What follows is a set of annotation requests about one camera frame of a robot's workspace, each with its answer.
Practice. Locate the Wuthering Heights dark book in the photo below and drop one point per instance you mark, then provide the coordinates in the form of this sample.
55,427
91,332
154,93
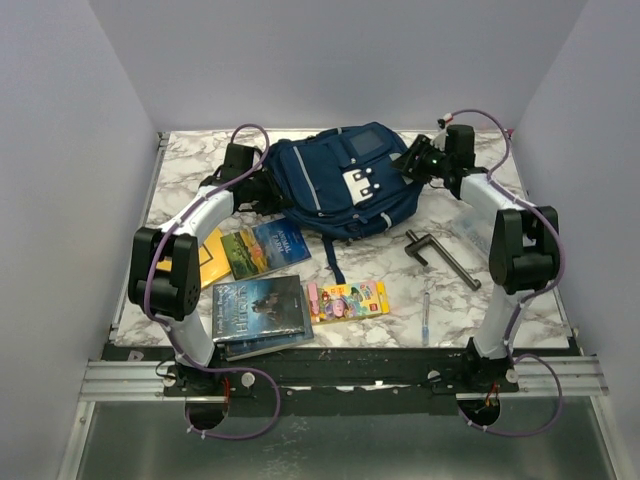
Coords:
257,308

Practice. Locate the navy blue student backpack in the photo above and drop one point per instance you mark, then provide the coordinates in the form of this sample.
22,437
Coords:
341,184

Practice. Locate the clear plastic organizer box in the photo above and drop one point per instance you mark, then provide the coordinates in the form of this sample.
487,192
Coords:
475,230

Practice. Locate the yellow notebook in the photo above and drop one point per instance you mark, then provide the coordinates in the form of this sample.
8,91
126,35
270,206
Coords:
213,262

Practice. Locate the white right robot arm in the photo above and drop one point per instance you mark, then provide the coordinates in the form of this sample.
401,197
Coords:
525,258

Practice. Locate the clear blue pen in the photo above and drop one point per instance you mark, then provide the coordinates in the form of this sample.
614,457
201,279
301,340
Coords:
425,320

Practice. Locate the Animal Farm blue book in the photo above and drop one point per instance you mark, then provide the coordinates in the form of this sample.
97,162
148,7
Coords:
264,248

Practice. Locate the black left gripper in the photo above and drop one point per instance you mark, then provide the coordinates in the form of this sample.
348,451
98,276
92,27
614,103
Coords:
274,203

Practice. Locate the aluminium rail frame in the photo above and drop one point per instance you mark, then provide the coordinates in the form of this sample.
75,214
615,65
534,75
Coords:
564,438

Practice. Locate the yellow crayon box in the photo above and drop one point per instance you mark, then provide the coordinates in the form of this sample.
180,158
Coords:
350,302

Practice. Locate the pink eraser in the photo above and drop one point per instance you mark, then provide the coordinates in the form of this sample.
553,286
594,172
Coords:
313,301

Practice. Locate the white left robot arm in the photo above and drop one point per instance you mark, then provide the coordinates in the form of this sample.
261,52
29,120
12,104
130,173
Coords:
164,276

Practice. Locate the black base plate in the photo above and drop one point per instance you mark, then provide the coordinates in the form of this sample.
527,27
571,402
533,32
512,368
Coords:
326,381

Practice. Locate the steel clamp handle tool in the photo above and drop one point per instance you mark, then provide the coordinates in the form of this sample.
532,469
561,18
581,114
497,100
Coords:
417,244

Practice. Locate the dark book underneath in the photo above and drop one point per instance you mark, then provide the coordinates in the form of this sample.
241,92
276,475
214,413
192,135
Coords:
250,348

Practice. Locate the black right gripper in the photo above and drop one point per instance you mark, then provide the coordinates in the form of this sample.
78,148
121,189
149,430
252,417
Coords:
419,148

